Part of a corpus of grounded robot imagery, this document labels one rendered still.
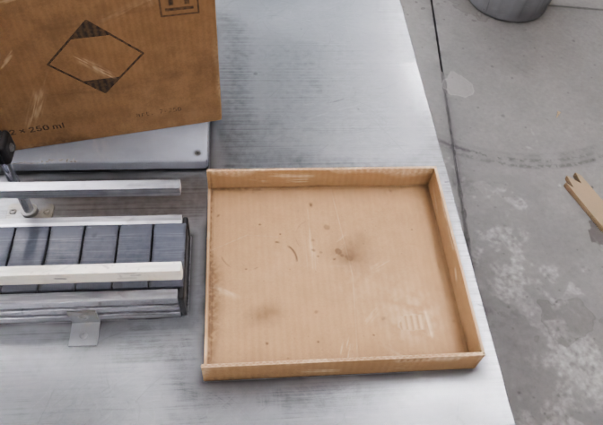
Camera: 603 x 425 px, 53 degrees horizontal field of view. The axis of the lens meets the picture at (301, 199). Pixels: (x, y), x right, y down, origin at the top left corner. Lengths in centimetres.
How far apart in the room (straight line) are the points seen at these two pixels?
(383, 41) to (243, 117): 29
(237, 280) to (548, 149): 161
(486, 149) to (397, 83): 116
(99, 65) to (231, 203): 23
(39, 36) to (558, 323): 148
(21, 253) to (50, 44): 23
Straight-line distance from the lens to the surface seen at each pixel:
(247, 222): 76
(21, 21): 73
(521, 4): 260
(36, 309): 72
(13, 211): 83
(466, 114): 218
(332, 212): 78
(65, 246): 72
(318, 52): 100
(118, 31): 74
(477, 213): 191
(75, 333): 72
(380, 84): 96
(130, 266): 65
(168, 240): 70
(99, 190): 66
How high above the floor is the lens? 147
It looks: 54 degrees down
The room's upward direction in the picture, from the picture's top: 6 degrees clockwise
